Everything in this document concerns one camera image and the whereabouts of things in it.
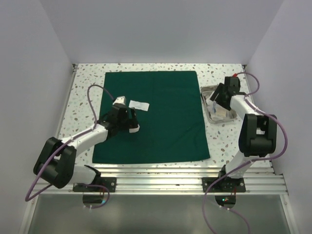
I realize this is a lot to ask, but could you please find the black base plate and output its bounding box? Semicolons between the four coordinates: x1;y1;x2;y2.
73;177;117;193
201;177;246;193

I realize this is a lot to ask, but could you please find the clear bag with gloves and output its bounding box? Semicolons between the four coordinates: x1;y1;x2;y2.
210;102;229;121

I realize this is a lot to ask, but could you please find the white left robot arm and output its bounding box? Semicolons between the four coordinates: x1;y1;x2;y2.
33;104;139;192

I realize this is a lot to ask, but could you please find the white printed paper packet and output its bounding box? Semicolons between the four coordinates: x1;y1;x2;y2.
129;100;150;112

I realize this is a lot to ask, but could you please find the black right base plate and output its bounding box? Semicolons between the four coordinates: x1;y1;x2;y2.
201;177;246;193

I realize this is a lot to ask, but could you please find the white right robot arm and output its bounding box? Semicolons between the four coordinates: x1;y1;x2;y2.
210;76;277;192

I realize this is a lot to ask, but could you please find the white gauze pad lower middle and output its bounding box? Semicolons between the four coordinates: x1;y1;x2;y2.
129;125;140;134

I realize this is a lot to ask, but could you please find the green surgical cloth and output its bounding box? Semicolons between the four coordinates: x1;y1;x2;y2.
92;71;210;164

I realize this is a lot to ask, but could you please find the stainless steel tray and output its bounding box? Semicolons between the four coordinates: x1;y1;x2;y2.
200;85;237;124

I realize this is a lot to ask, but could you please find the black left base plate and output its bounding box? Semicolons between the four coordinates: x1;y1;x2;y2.
73;177;117;193

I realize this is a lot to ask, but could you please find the aluminium rail frame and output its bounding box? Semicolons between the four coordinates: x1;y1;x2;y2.
19;63;292;234

